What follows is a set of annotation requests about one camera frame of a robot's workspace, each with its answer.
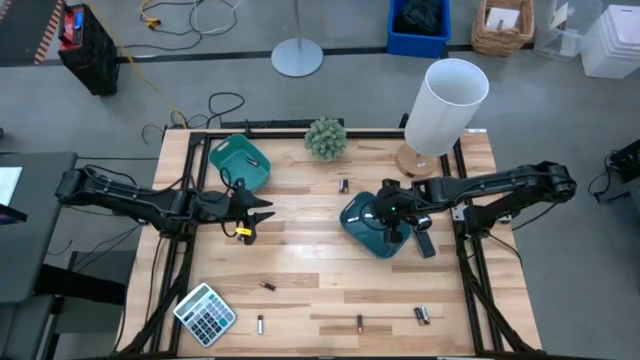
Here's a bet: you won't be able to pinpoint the stacked white plastic bins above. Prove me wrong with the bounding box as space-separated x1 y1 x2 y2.
579 4 640 80

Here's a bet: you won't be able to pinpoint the dark teal plastic bin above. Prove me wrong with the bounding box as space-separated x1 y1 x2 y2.
339 190 414 260

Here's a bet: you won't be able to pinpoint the black floor cable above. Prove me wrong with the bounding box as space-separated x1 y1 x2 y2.
141 91 246 146

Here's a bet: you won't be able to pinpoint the coiled yellow cable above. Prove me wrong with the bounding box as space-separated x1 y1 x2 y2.
138 0 162 27

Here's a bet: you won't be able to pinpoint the potted green succulent plant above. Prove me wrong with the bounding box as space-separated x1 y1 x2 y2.
303 116 349 162

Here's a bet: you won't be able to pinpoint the white paper sheet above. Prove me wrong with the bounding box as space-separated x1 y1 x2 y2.
485 7 521 30

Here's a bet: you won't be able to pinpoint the black and red power box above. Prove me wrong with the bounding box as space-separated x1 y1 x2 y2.
57 3 121 97

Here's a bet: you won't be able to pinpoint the blue plastic bin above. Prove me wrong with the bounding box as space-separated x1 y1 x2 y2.
387 0 452 59

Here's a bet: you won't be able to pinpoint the dark grey desk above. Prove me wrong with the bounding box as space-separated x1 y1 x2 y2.
0 151 79 306

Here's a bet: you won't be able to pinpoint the light teal plastic bin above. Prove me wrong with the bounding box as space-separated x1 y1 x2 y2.
208 133 272 195

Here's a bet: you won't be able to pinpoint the white shade wooden table lamp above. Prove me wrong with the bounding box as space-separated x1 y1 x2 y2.
395 58 490 179

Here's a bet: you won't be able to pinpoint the round floor stand base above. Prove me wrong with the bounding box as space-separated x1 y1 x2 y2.
270 0 325 78

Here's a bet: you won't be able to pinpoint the black mat with striped edge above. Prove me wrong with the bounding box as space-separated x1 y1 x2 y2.
0 0 66 66

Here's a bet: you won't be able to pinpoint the black aluminium table frame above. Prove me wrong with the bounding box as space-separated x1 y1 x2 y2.
119 118 544 359

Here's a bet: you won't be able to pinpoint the black bag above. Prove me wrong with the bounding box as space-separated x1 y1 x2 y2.
394 0 444 36

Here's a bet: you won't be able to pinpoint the black equipment with cables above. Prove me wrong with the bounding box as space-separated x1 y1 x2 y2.
589 139 640 204

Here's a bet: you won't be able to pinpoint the white paper on desk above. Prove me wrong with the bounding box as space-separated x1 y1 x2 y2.
0 166 24 207

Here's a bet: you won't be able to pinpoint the clear plastic box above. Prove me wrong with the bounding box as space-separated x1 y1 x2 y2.
533 0 601 64

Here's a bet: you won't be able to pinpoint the wicker basket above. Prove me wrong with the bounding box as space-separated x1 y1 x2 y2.
470 0 535 56

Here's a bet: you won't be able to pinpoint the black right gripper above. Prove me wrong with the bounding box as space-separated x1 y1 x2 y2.
373 178 420 246

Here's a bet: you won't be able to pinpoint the long yellow cable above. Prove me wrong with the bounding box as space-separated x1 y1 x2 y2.
84 0 189 129

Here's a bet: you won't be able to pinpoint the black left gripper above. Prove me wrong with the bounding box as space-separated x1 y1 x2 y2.
219 177 277 246

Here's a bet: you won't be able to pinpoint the grey desktop calculator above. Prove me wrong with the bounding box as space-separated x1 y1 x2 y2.
172 282 238 349

